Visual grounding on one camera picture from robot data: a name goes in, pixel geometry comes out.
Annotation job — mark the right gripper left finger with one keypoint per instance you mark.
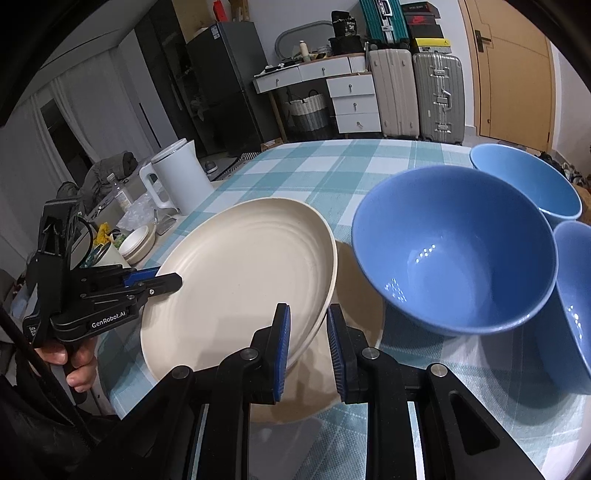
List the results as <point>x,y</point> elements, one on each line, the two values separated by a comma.
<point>195,424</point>

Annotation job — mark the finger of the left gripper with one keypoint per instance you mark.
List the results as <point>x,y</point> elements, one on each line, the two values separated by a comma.
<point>135,276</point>
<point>159,285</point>

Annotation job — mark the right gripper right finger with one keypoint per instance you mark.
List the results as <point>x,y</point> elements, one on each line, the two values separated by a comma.
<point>420,417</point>

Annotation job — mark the blue bowl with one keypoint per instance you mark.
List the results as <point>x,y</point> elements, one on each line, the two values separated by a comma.
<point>560,331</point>
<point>545,186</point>
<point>456,250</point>

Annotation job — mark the left hand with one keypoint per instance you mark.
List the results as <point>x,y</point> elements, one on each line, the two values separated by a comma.
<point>83,361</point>

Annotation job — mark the stacked small cream dishes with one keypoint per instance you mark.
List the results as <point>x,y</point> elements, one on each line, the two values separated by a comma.
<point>138,244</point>

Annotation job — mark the teal plaid tablecloth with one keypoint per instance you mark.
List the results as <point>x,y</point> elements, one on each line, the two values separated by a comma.
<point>503,371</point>

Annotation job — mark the white electric kettle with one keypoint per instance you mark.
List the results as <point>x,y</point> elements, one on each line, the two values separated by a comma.
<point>175,179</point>

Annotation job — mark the black refrigerator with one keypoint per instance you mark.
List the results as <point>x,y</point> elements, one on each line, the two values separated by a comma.
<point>227,56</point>

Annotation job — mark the woven laundry basket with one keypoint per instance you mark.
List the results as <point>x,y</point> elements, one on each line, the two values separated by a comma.
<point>310,113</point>

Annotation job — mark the white desk with drawers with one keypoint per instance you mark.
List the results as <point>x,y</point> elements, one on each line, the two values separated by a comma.
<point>350,85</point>

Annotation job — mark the oval mirror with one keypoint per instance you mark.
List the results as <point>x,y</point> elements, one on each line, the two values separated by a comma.
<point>315,34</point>

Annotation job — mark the black bag on desk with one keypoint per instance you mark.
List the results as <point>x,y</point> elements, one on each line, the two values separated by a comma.
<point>346,39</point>

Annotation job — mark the beige suitcase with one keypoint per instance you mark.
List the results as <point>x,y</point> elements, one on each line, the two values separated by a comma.
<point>395,86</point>

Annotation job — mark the teal suitcase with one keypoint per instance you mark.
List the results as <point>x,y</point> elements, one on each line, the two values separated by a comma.
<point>385,22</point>

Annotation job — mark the silver suitcase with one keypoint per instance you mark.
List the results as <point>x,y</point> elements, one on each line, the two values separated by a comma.
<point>441,97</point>

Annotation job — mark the stack of shoe boxes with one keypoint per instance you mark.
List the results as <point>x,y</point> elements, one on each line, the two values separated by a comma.
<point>426,35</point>

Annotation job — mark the wooden door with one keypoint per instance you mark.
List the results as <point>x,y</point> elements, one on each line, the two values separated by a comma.
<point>513,75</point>

